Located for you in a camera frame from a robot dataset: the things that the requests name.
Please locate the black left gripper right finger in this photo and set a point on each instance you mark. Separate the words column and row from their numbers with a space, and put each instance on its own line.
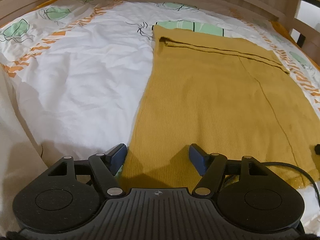
column 246, row 193

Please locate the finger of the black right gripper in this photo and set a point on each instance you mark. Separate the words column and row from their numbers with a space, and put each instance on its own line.
column 317, row 149

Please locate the mustard yellow knit sweater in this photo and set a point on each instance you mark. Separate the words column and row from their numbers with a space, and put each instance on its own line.
column 227, row 95

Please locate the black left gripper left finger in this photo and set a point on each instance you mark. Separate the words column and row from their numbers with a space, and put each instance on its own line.
column 69, row 193

